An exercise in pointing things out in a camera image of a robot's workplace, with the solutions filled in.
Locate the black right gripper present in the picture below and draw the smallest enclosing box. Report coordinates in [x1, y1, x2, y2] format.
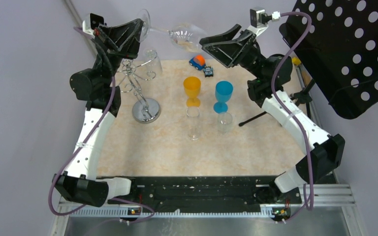
[196, 25, 265, 80]

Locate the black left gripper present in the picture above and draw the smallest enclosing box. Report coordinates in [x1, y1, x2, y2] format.
[93, 19, 145, 89]

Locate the clear textured glass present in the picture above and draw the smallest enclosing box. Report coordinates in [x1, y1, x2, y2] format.
[143, 49, 163, 80]

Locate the clear wine glass back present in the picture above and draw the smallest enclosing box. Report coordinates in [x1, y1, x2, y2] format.
[137, 9, 207, 53]

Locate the clear wine glass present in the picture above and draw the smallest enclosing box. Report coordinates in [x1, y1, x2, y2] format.
[137, 9, 207, 53]
[187, 106, 201, 140]
[217, 112, 233, 134]

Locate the blue plastic wine glass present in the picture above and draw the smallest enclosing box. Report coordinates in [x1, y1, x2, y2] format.
[213, 81, 233, 114]

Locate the yellow plastic wine glass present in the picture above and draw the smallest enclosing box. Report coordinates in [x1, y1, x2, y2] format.
[183, 76, 201, 107]

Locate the clear wine glass front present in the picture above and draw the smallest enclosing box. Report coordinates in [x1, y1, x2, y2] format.
[217, 112, 233, 134]

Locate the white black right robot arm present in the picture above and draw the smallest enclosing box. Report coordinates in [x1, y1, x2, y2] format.
[199, 24, 345, 203]

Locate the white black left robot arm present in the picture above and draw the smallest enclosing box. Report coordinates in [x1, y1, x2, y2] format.
[51, 19, 144, 207]

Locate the chrome wine glass rack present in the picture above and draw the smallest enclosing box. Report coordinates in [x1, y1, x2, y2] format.
[117, 58, 161, 124]

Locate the blue orange toy car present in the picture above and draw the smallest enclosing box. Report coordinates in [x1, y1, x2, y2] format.
[189, 55, 206, 71]

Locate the yellow corner block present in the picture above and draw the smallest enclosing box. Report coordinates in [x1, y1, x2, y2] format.
[292, 57, 302, 66]

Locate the black tripod stand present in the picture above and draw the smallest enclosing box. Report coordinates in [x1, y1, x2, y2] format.
[238, 80, 315, 127]

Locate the black perforated music stand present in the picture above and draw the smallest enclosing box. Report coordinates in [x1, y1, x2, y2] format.
[293, 0, 378, 119]

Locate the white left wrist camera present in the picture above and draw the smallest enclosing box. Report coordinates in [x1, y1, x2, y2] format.
[82, 13, 105, 35]

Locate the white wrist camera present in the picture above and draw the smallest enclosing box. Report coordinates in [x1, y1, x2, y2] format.
[248, 7, 281, 36]
[82, 13, 105, 35]

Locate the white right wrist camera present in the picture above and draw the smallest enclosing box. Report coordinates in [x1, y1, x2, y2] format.
[248, 7, 281, 36]

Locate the aluminium frame rail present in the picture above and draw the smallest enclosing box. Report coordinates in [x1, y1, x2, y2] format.
[62, 0, 97, 57]

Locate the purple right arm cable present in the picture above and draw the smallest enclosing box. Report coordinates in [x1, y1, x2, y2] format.
[270, 11, 315, 224]

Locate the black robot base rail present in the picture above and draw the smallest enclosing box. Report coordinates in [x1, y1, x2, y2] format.
[122, 176, 302, 213]

